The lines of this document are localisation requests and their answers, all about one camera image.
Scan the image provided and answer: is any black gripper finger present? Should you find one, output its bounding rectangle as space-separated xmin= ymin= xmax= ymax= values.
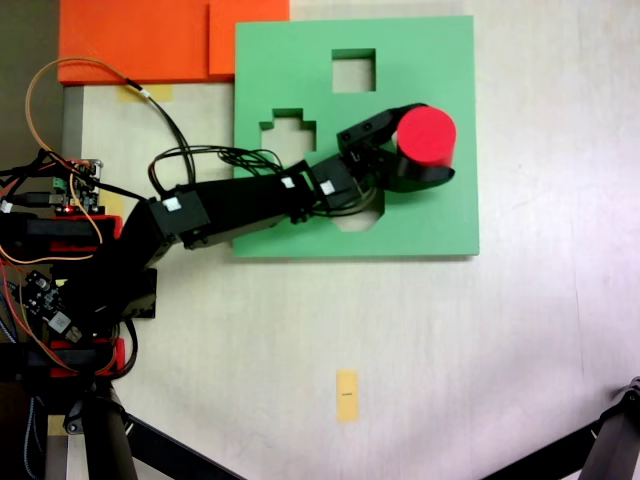
xmin=358 ymin=148 xmax=457 ymax=194
xmin=372 ymin=102 xmax=432 ymax=144

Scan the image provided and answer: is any red cylinder block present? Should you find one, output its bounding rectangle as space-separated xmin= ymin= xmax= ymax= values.
xmin=393 ymin=105 xmax=458 ymax=171

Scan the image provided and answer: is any green shape sorting board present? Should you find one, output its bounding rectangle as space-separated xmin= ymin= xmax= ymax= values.
xmin=231 ymin=14 xmax=480 ymax=260

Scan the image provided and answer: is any yellow tape with black print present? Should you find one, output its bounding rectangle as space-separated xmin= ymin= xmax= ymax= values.
xmin=336 ymin=369 xmax=360 ymax=425

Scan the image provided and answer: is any black tripod with notched leg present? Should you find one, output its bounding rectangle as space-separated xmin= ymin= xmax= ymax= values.
xmin=479 ymin=375 xmax=640 ymax=480

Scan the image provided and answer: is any black table clamp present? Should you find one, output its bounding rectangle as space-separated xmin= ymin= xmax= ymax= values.
xmin=0 ymin=212 xmax=101 ymax=251
xmin=0 ymin=344 xmax=99 ymax=384

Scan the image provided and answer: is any black circuit board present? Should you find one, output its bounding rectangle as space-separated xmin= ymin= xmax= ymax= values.
xmin=22 ymin=269 xmax=85 ymax=347

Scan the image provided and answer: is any black servo cable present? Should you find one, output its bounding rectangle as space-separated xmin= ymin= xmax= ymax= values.
xmin=148 ymin=144 xmax=284 ymax=196

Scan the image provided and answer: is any black cable with white connector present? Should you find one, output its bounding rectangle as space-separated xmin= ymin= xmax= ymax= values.
xmin=124 ymin=77 xmax=197 ymax=201

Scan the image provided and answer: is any orange wire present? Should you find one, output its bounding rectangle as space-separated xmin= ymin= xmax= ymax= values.
xmin=24 ymin=57 xmax=131 ymax=176
xmin=0 ymin=169 xmax=104 ymax=265

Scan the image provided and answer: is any black USB cable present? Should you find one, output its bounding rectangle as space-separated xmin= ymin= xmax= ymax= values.
xmin=0 ymin=192 xmax=59 ymax=207

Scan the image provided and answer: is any blue white braided cable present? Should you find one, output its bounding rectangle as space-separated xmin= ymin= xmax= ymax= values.
xmin=22 ymin=394 xmax=44 ymax=480

